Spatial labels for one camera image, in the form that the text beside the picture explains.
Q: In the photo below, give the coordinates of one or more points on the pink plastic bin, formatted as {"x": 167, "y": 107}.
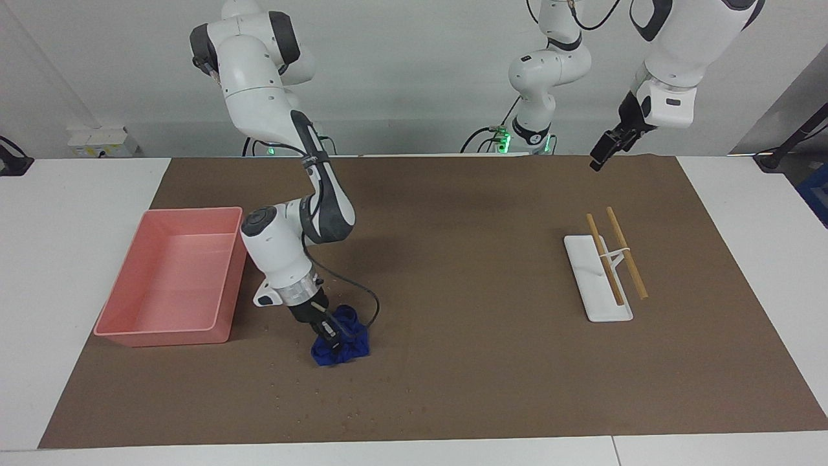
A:
{"x": 174, "y": 278}

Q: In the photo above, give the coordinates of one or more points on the wooden rack rod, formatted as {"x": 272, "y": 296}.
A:
{"x": 605, "y": 259}
{"x": 627, "y": 252}

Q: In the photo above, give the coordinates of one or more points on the white power strip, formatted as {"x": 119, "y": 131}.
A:
{"x": 103, "y": 142}

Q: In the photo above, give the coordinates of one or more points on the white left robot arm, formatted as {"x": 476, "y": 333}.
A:
{"x": 686, "y": 39}

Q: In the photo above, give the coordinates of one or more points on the blue towel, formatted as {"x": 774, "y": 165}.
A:
{"x": 354, "y": 343}

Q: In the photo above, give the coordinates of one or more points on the brown table mat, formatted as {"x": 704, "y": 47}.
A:
{"x": 453, "y": 362}

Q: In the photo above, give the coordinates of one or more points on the blue box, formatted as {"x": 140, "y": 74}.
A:
{"x": 816, "y": 194}

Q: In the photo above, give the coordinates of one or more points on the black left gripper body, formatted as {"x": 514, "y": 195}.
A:
{"x": 627, "y": 129}

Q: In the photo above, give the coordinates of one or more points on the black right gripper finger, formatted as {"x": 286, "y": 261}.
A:
{"x": 330, "y": 331}

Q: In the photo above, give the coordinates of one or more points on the white rack base tray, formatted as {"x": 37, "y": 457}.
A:
{"x": 592, "y": 278}

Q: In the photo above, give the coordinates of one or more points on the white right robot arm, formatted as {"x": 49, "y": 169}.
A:
{"x": 259, "y": 77}

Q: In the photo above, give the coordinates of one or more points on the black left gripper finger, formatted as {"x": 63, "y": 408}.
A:
{"x": 608, "y": 152}

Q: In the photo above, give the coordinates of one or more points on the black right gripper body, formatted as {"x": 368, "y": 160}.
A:
{"x": 307, "y": 312}

